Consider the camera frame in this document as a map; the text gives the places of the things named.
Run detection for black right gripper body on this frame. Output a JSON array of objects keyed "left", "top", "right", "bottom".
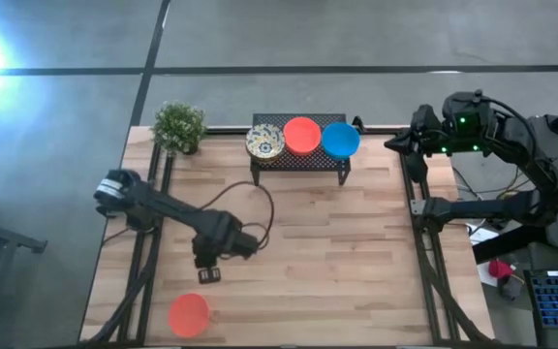
[{"left": 407, "top": 103, "right": 443, "bottom": 185}]

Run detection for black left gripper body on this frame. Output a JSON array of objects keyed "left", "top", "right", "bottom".
[{"left": 192, "top": 230, "right": 261, "bottom": 269}]

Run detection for orange plastic bowl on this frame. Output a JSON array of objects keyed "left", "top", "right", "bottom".
[
  {"left": 283, "top": 116, "right": 323, "bottom": 157},
  {"left": 168, "top": 292, "right": 210, "bottom": 339}
]

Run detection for blue plastic bowl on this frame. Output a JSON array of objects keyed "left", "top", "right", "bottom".
[{"left": 321, "top": 121, "right": 361, "bottom": 161}]

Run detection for floral patterned yellow bowl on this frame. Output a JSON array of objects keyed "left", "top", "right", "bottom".
[{"left": 244, "top": 122, "right": 287, "bottom": 164}]

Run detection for black perforated metal rack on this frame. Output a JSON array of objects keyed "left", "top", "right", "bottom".
[{"left": 250, "top": 112, "right": 352, "bottom": 187}]

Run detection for white paper sheet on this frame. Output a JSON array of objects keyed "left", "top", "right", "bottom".
[{"left": 467, "top": 223, "right": 501, "bottom": 246}]

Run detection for small green potted plant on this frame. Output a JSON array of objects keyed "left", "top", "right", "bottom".
[{"left": 151, "top": 100, "right": 208, "bottom": 157}]

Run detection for black floor stand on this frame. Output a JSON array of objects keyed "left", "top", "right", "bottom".
[{"left": 0, "top": 191, "right": 48, "bottom": 349}]

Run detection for small dark grey device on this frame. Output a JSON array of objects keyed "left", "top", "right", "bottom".
[{"left": 496, "top": 276, "right": 525, "bottom": 301}]

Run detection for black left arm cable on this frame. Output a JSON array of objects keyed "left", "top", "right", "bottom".
[{"left": 200, "top": 180, "right": 276, "bottom": 253}]

